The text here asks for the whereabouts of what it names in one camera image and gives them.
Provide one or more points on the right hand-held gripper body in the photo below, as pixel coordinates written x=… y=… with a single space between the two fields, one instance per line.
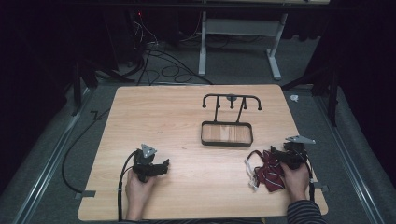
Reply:
x=295 y=154

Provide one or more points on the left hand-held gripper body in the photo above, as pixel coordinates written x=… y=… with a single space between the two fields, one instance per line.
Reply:
x=144 y=165

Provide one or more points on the person's left hand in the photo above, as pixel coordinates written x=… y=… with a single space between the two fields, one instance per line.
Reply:
x=137 y=189

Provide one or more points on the person's right hand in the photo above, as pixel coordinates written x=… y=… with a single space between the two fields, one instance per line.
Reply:
x=295 y=182

